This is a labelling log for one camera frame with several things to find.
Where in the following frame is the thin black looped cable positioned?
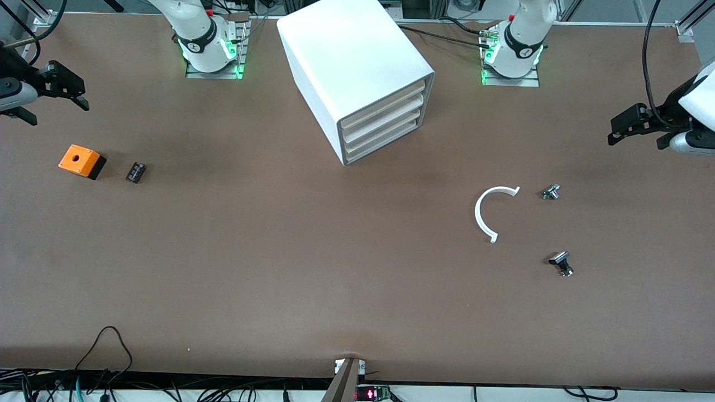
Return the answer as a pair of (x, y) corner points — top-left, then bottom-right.
(73, 326), (135, 391)

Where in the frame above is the circuit board with red display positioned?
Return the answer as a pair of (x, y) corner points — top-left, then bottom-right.
(356, 385), (392, 401)

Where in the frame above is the white half ring part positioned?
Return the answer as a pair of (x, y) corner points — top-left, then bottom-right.
(475, 186), (521, 244)

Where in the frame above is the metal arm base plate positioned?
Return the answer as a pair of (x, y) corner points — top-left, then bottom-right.
(482, 31), (541, 88)
(185, 11), (250, 80)

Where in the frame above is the aluminium frame profile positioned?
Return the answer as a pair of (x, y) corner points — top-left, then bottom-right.
(675, 0), (715, 44)

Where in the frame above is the orange box with black base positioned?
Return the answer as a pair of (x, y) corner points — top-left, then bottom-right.
(59, 145), (107, 180)

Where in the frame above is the brown camera mount post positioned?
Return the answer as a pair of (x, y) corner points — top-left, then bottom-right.
(321, 357), (366, 402)

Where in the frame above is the black base power cable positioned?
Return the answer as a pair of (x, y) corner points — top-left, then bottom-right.
(397, 22), (492, 51)

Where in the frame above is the white box corner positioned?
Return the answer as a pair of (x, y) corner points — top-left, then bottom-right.
(340, 80), (431, 133)

